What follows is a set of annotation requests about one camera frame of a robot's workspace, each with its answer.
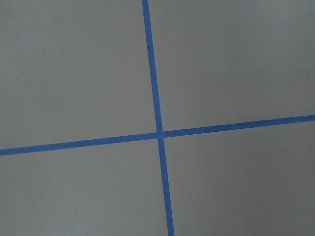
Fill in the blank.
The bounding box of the long blue tape strip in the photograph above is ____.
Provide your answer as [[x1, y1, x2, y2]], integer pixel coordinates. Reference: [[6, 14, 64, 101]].
[[142, 0, 175, 236]]

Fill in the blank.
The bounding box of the crossing blue tape strip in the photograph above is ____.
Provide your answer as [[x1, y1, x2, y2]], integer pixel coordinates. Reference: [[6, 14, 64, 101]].
[[0, 115, 315, 156]]

